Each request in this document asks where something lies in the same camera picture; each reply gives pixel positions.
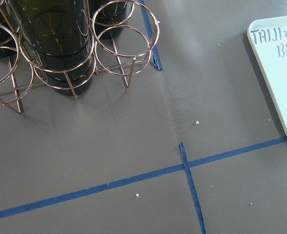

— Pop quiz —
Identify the cream bear tray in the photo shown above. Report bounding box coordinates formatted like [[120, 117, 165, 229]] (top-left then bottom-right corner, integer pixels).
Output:
[[247, 16, 287, 136]]

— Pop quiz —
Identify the dark green bottle front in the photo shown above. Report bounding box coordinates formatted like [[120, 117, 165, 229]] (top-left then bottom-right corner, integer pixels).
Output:
[[9, 0, 92, 97]]

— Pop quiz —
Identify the copper wire bottle rack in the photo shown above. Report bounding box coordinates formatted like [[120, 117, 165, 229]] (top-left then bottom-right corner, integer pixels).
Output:
[[0, 0, 160, 107]]

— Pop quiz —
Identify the dark green bottle back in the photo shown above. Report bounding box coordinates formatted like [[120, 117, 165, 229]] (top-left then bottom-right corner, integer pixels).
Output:
[[88, 0, 128, 39]]

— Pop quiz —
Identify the dark green bottle left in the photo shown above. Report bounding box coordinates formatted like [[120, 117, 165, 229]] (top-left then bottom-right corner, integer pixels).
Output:
[[0, 0, 18, 58]]

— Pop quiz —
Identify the dark green bottle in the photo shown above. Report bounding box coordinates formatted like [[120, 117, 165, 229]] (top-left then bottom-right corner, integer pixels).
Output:
[[0, 0, 18, 58], [88, 0, 128, 39], [9, 0, 92, 97]]

